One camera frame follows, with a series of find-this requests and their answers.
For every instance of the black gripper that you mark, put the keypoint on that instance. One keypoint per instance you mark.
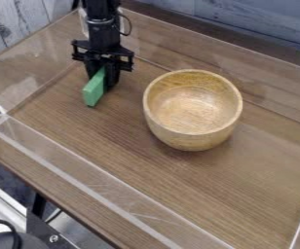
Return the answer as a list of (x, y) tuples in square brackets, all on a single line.
[(102, 51)]

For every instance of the green rectangular block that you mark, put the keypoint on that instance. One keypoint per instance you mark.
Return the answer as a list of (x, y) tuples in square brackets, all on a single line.
[(94, 88)]

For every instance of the brown wooden bowl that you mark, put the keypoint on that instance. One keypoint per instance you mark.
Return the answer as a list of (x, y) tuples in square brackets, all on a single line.
[(191, 108)]

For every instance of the black table leg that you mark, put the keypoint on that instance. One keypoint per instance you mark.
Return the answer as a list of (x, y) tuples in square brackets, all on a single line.
[(38, 206)]

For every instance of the clear acrylic enclosure wall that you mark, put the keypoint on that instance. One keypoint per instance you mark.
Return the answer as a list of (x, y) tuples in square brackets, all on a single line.
[(143, 194)]

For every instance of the black metal mount plate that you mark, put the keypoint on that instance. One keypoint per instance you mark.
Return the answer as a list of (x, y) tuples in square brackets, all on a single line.
[(42, 237)]

